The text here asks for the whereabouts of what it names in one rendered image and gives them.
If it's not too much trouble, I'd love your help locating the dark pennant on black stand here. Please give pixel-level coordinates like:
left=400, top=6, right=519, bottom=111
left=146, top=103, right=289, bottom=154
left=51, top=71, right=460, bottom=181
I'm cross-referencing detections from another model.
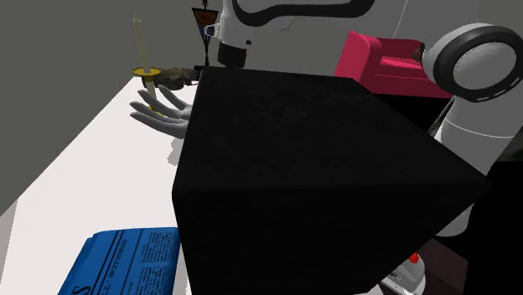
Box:
left=191, top=0, right=220, bottom=67

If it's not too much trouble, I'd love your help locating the white hand figure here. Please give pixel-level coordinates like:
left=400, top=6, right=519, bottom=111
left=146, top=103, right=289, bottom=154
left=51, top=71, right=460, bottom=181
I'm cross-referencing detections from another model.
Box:
left=129, top=85, right=194, bottom=140

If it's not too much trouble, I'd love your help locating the red armchair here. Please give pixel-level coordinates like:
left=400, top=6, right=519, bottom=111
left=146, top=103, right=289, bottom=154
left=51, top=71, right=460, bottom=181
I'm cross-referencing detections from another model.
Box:
left=334, top=30, right=453, bottom=100

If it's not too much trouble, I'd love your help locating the beige candle with yellow holder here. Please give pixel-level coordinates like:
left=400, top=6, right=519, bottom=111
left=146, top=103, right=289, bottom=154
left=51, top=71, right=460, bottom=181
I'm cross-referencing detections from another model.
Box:
left=132, top=11, right=163, bottom=116

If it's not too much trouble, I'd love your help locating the blue printed book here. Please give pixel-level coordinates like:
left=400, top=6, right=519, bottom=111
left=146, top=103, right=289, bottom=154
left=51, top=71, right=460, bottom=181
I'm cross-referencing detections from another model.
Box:
left=57, top=226, right=182, bottom=295

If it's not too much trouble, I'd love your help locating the large black box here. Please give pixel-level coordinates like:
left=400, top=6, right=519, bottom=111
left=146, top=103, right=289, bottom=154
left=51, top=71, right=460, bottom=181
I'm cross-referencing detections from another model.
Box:
left=171, top=65, right=492, bottom=295

